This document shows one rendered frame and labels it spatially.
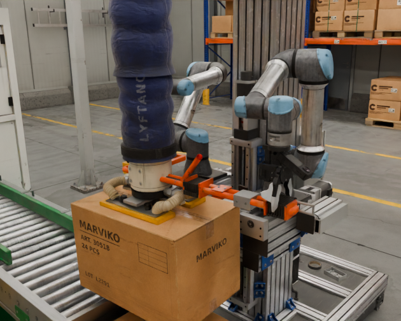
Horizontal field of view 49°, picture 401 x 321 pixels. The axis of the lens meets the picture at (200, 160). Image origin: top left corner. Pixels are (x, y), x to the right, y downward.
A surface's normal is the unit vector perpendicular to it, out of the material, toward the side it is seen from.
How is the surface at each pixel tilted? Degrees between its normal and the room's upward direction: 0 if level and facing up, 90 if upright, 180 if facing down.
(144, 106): 70
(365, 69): 90
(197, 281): 90
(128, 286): 91
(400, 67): 90
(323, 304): 0
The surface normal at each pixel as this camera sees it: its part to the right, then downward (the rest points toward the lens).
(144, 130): 0.13, -0.01
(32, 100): 0.73, 0.18
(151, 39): 0.45, -0.01
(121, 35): -0.55, 0.00
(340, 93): -0.69, 0.22
